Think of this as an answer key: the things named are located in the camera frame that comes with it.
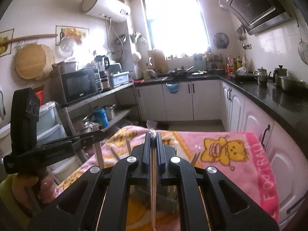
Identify blender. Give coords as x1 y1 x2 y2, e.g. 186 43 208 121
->
95 55 110 91

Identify black range hood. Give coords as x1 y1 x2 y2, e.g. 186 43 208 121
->
219 0 291 35

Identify round bamboo tray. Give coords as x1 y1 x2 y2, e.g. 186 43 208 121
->
15 43 55 80

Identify blue plastic storage box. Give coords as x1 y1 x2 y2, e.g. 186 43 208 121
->
109 71 130 88

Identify wire skimmer strainer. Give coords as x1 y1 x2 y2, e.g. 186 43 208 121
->
298 39 308 64

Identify steel cooking pot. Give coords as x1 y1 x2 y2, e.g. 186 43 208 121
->
273 65 306 92

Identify plastic drawer unit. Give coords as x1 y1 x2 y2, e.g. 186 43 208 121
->
37 101 67 146

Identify wall exhaust fan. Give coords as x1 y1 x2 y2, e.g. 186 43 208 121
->
213 32 229 49

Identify steel pots on shelf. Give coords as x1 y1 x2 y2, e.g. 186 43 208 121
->
72 115 91 134

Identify chopsticks pair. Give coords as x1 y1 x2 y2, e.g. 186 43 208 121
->
90 123 105 169
191 145 201 167
126 139 131 156
110 147 121 161
146 121 158 230

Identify black frying pan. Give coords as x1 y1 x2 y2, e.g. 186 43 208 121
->
169 66 194 78

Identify white water heater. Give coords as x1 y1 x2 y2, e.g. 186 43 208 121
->
79 0 131 23

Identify fruit picture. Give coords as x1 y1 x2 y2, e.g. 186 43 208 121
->
55 26 89 46

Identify person's left hand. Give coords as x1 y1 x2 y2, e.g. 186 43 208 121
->
12 174 56 213

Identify blue canister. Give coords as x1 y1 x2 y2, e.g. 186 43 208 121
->
93 107 109 128

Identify pink cartoon blanket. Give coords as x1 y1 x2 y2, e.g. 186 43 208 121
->
56 125 279 230

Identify red plastic bucket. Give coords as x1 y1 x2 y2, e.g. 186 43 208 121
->
34 90 44 106

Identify dark green utensil basket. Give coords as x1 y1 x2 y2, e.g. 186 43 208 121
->
129 184 180 214

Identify black microwave oven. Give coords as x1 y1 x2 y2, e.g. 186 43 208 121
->
61 68 102 105

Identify steel kettle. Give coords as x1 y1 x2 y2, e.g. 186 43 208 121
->
253 67 268 87

